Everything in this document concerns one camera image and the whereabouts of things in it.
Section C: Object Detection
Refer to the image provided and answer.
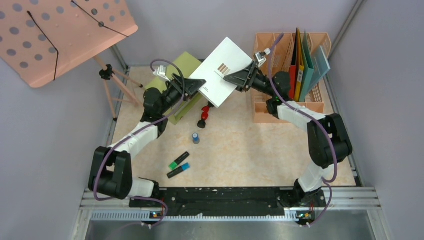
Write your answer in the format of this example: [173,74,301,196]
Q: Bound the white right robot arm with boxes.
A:
[224,62,353,206]

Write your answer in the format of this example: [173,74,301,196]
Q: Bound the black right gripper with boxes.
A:
[224,60,277,97]

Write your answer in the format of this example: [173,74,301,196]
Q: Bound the red and black dumbbell toy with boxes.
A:
[197,102,214,129]

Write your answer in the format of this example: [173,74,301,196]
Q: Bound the yellow plastic clip folder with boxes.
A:
[294,28,304,102]

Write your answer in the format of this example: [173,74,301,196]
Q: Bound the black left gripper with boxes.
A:
[158,72,205,114]

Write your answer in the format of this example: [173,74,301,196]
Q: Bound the light blue hardcover book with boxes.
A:
[307,45,331,93]

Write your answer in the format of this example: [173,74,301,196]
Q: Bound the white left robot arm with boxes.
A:
[88,73,206,207]

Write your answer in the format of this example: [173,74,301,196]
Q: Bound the black blue highlighter marker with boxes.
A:
[167,163,191,179]

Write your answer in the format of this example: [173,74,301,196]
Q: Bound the white paper booklet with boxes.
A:
[189,37,253,108]

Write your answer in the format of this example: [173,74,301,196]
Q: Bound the red folder in organizer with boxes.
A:
[288,32,298,100]

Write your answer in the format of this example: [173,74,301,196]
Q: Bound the teal plastic folder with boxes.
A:
[299,31,314,102]

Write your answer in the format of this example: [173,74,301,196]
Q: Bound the small blue glue bottle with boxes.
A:
[192,132,200,145]

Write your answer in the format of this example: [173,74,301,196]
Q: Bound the black green highlighter marker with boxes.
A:
[168,151,190,171]

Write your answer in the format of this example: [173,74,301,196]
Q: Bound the pink music stand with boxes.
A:
[0,0,140,106]

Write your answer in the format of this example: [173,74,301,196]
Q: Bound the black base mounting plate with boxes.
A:
[129,186,327,218]

